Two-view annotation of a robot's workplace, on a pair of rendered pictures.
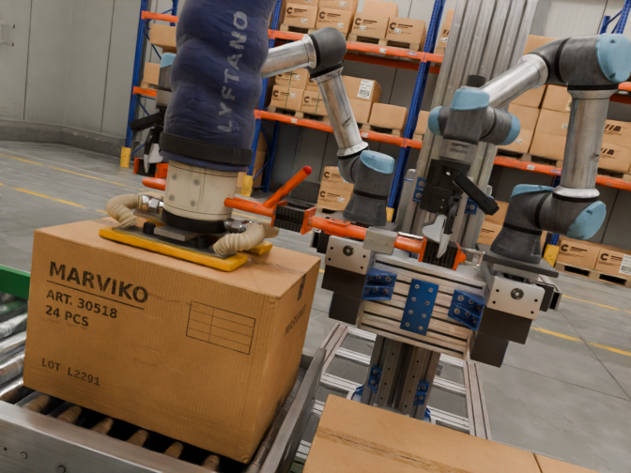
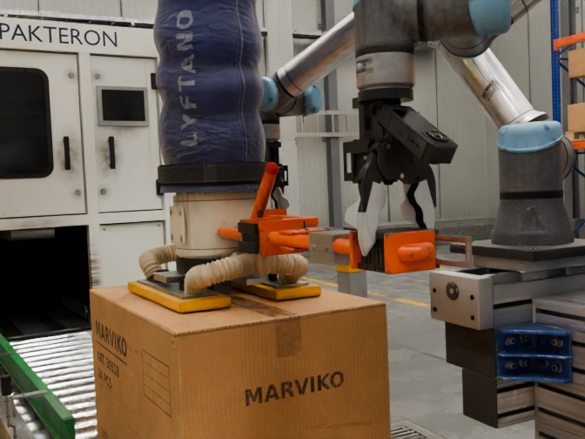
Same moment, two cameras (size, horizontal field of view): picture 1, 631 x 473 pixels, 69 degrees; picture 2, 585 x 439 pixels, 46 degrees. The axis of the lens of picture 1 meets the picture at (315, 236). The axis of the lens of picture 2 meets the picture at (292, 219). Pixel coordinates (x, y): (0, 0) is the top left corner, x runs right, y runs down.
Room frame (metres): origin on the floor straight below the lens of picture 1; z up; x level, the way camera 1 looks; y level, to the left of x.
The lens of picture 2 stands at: (0.37, -0.87, 1.17)
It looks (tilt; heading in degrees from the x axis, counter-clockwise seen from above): 3 degrees down; 50
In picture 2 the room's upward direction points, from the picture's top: 2 degrees counter-clockwise
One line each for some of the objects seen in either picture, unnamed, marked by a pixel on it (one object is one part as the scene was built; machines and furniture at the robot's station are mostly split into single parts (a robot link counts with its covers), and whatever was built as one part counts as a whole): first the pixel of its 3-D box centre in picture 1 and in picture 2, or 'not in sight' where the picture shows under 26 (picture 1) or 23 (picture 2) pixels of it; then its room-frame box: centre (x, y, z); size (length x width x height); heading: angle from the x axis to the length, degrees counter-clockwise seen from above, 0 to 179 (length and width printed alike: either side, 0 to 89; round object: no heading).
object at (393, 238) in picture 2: (438, 252); (391, 249); (1.02, -0.28, 1.08); 0.08 x 0.07 x 0.05; 79
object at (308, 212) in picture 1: (293, 217); (272, 235); (1.10, 0.06, 1.08); 0.10 x 0.08 x 0.06; 169
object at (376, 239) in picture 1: (380, 240); (339, 246); (1.05, -0.15, 1.07); 0.07 x 0.07 x 0.04; 79
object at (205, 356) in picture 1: (183, 316); (225, 390); (1.14, 0.30, 0.75); 0.60 x 0.40 x 0.40; 79
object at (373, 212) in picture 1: (367, 205); (531, 216); (1.56, -0.15, 1.09); 0.15 x 0.15 x 0.10
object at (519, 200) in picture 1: (530, 205); not in sight; (1.44, -0.64, 1.20); 0.13 x 0.12 x 0.14; 34
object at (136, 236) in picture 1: (175, 239); (174, 285); (1.05, 0.32, 0.98); 0.34 x 0.10 x 0.05; 79
